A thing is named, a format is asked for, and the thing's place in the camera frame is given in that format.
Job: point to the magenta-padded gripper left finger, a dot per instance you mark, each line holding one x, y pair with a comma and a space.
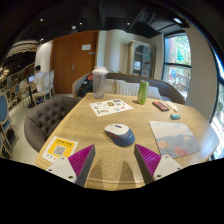
63, 168

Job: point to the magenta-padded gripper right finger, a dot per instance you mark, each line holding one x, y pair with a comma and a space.
163, 166

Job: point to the white and blue computer mouse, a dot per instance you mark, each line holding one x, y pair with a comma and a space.
120, 135

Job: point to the yellow and white code card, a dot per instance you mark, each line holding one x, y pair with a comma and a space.
60, 149

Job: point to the grey tufted armchair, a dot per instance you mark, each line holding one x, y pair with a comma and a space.
46, 120

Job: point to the small teal packet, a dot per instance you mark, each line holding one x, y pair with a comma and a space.
175, 116

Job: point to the black and red flat box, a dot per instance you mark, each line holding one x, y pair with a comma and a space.
160, 106

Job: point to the white wrapped packet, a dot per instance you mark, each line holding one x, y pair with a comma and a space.
172, 106

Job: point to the green drink can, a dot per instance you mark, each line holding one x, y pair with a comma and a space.
143, 92

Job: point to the white sticker sheet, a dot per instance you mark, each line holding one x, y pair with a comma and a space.
110, 107

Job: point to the grey curved sofa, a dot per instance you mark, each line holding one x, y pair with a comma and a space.
166, 89

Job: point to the group of white chairs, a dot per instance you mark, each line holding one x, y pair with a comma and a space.
46, 85

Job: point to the clear shaker bottle white lid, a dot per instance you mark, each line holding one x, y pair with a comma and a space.
99, 83

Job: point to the person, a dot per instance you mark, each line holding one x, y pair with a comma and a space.
39, 78

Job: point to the brown wooden door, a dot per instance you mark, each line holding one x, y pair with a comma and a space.
70, 66

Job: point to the black-framed window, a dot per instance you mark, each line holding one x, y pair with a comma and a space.
176, 63

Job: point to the arched glass-door cabinet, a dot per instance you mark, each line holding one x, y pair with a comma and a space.
141, 60

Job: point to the white door sign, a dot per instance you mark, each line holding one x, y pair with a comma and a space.
86, 47

